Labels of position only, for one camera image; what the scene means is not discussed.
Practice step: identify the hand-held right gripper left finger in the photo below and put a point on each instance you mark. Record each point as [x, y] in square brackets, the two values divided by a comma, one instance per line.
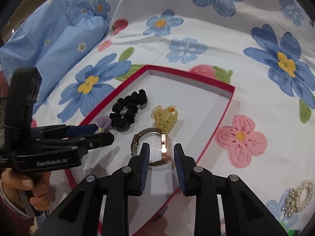
[145, 167]

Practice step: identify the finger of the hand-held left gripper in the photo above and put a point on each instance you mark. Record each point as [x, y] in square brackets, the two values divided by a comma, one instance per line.
[98, 140]
[83, 129]

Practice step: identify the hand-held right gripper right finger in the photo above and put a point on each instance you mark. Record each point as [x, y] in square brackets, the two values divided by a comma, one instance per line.
[179, 169]

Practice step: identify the red shallow box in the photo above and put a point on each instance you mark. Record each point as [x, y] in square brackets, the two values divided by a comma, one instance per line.
[192, 98]

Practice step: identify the person's left forearm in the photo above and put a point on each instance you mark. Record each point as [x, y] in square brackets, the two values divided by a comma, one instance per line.
[9, 213]

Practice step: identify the person's left hand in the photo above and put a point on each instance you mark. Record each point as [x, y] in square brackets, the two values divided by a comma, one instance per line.
[17, 180]

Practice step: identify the black scrunchie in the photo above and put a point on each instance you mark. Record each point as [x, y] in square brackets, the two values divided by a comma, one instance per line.
[118, 107]

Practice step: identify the yellow hair claw clip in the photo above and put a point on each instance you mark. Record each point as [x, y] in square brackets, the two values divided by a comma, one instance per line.
[165, 120]

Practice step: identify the light blue pillow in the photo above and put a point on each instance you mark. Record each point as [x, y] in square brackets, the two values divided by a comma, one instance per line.
[49, 29]

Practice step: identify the floral bed sheet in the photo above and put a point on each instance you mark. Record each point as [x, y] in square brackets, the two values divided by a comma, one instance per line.
[209, 29]

